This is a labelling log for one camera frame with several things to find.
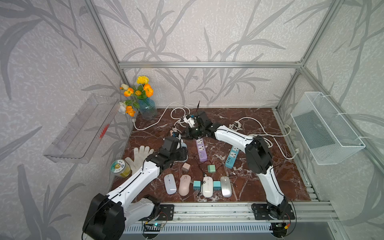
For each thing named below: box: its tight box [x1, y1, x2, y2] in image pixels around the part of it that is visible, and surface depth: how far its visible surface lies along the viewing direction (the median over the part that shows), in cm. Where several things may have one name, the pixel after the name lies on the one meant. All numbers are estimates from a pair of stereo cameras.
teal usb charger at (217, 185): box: [213, 181, 222, 191], surface depth 82 cm
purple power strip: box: [195, 137, 208, 162], surface depth 95 cm
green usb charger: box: [205, 164, 216, 173], surface depth 88 cm
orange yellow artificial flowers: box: [118, 75, 154, 117], surface depth 87 cm
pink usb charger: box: [182, 162, 191, 172], surface depth 89 cm
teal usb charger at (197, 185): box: [193, 180, 202, 191], surface depth 82 cm
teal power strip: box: [225, 146, 240, 169], surface depth 91 cm
